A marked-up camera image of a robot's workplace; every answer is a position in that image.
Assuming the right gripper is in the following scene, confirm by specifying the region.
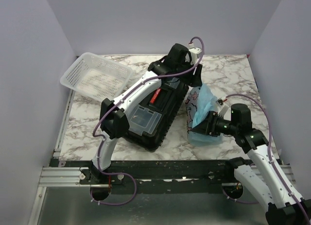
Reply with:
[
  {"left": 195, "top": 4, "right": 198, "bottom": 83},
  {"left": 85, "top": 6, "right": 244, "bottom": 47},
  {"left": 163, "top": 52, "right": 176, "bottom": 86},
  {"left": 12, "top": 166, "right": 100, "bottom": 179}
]
[{"left": 192, "top": 110, "right": 239, "bottom": 137}]

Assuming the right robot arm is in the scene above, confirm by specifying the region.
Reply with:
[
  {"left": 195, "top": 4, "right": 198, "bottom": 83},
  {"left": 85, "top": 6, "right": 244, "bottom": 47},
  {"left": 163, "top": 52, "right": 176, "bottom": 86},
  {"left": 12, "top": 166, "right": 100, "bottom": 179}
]
[{"left": 191, "top": 104, "right": 311, "bottom": 225}]

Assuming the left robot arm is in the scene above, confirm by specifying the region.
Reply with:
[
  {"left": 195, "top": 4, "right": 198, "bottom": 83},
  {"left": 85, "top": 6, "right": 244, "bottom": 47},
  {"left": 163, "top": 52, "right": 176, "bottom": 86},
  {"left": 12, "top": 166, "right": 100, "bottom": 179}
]
[{"left": 91, "top": 41, "right": 205, "bottom": 184}]

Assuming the black plastic toolbox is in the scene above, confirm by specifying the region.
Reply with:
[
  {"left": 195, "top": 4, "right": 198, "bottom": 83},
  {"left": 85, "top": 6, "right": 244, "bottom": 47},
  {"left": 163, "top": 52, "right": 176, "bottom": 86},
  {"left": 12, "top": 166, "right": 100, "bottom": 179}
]
[{"left": 123, "top": 78, "right": 189, "bottom": 152}]

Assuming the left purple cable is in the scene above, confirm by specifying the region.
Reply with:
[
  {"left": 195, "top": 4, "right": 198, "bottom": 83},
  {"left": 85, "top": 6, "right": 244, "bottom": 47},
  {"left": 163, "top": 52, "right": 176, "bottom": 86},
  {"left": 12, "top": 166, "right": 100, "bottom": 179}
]
[{"left": 90, "top": 36, "right": 205, "bottom": 206}]

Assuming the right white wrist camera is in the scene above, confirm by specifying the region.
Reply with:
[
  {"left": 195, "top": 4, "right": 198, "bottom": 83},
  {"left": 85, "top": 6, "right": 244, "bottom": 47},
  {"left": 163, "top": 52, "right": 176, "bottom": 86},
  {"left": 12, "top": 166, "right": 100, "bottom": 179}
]
[{"left": 216, "top": 99, "right": 229, "bottom": 117}]

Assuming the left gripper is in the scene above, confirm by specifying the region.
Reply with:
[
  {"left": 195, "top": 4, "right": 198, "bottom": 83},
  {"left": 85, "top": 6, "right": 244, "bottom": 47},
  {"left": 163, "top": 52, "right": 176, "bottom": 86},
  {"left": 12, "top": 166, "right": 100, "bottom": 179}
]
[{"left": 174, "top": 58, "right": 202, "bottom": 87}]

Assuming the light blue plastic bag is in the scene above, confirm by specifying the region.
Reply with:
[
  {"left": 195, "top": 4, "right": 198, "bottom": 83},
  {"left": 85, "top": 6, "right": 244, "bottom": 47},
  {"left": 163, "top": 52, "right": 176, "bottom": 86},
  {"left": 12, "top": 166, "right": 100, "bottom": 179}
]
[{"left": 185, "top": 84, "right": 223, "bottom": 147}]

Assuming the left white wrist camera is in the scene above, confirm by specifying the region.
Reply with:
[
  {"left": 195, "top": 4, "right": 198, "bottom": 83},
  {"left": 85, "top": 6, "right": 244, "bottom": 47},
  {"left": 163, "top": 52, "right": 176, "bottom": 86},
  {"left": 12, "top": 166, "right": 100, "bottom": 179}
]
[{"left": 189, "top": 47, "right": 202, "bottom": 65}]

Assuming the white perforated plastic basket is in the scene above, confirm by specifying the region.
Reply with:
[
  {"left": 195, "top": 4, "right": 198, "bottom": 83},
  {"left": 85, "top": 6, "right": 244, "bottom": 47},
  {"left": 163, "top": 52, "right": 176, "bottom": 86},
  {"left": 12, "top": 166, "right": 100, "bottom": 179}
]
[{"left": 60, "top": 52, "right": 133, "bottom": 102}]

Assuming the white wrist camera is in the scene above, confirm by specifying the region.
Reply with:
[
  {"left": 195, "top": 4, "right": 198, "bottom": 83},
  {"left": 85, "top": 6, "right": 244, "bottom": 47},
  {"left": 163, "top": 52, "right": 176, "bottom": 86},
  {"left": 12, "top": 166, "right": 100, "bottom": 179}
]
[
  {"left": 216, "top": 99, "right": 229, "bottom": 117},
  {"left": 189, "top": 47, "right": 202, "bottom": 65}
]

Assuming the black mounting base rail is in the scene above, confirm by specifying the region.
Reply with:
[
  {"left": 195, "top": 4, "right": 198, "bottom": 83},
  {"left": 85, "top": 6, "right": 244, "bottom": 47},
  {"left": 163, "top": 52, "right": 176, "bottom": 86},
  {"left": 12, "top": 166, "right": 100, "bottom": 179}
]
[{"left": 50, "top": 159, "right": 243, "bottom": 198}]

